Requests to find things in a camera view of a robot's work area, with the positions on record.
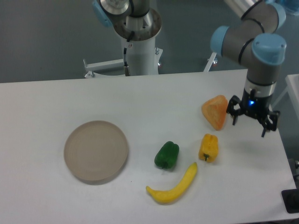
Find yellow banana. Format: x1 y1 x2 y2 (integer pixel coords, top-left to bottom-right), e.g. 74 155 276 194
145 162 198 204

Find green bell pepper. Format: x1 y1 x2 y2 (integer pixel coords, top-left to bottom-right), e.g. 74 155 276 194
154 141 179 169

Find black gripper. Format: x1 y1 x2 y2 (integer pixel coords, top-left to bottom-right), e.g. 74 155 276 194
226 90 280 137

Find orange bread slice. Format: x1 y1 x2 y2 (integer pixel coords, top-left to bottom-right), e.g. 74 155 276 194
201 95 228 131

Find white side table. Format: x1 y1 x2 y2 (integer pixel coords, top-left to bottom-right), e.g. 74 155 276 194
271 74 299 118

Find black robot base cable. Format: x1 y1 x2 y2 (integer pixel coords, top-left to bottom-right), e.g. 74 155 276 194
122 30 135 77

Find beige round plate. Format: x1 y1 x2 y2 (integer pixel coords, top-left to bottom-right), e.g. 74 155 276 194
64 120 129 185

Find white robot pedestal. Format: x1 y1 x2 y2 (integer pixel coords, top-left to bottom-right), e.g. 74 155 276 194
83 18 219 79

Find blue plastic bags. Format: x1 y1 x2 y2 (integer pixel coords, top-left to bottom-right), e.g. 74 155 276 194
283 0 299 16

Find black device at right edge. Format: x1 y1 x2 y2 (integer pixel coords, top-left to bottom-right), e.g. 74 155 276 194
281 189 299 214

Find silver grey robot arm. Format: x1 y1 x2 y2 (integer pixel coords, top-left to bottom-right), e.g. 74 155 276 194
92 0 286 132

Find yellow bell pepper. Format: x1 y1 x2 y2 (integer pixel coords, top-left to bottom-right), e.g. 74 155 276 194
199 133 219 162

